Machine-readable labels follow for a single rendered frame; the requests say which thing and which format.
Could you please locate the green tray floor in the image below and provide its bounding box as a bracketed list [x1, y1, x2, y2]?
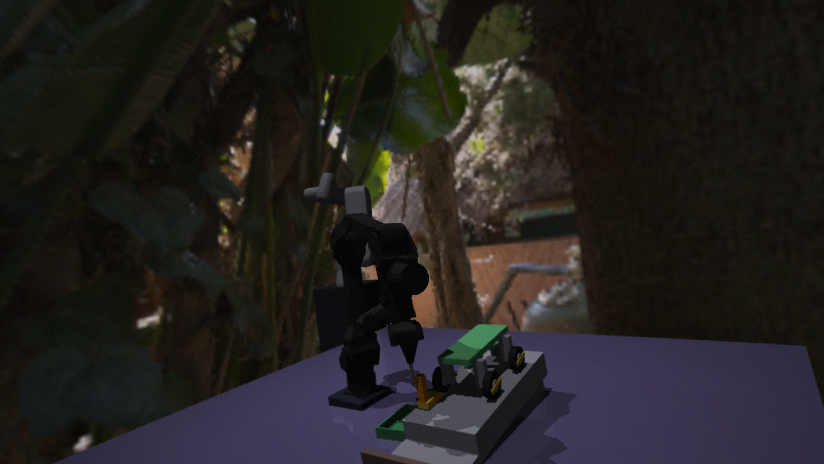
[389, 412, 410, 430]

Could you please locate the yellow wheel chock with orange handle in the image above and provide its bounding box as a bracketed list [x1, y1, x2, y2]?
[414, 373, 446, 411]

